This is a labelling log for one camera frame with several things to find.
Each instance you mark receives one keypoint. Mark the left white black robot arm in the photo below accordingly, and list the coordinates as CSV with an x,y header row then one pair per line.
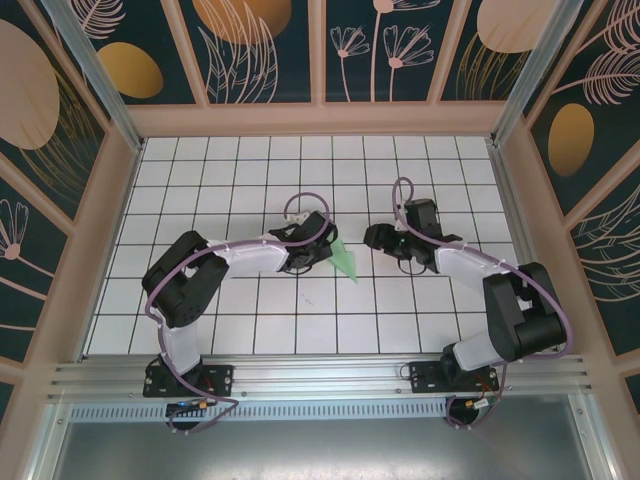
x,y
250,257

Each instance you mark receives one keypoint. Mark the aluminium frame post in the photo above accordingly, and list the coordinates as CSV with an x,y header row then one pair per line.
x,y
537,75
95,75

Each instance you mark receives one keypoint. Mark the aluminium side rail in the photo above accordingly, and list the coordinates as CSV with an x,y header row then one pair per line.
x,y
506,190

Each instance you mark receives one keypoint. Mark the grey metal sheet panel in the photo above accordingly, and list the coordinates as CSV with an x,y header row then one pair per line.
x,y
320,450

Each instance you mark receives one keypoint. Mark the long aluminium mounting rail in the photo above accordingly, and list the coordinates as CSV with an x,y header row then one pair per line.
x,y
320,375

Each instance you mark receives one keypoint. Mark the green paper sheet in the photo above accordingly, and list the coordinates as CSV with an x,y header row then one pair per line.
x,y
347,262

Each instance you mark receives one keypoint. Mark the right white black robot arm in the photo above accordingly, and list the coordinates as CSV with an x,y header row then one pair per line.
x,y
460,265

